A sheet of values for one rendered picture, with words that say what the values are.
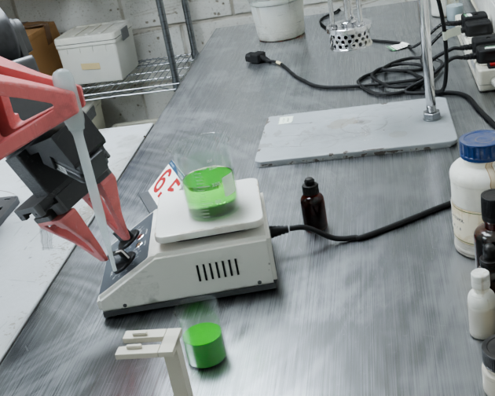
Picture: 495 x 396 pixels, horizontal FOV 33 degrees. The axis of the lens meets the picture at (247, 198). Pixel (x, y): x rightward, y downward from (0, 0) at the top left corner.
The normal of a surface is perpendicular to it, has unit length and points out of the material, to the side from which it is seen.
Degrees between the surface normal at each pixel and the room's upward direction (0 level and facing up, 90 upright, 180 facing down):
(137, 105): 90
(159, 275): 90
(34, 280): 0
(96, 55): 92
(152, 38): 90
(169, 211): 0
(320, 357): 0
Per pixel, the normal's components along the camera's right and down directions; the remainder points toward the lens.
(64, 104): 0.04, 0.41
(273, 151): -0.17, -0.90
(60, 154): -0.60, 0.64
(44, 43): 0.97, -0.06
